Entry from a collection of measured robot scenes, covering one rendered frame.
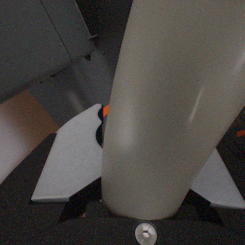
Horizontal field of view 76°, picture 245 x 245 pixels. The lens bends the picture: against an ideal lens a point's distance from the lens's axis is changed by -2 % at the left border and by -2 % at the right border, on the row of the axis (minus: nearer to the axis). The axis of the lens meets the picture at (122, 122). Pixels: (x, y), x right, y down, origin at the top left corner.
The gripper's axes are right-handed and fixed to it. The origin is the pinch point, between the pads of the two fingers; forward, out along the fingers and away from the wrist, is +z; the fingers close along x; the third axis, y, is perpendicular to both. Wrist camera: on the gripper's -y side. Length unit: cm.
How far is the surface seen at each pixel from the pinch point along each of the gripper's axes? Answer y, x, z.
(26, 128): 69, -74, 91
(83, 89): 33, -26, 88
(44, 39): -0.7, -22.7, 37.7
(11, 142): 84, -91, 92
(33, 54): 1.7, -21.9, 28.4
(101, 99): 40, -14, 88
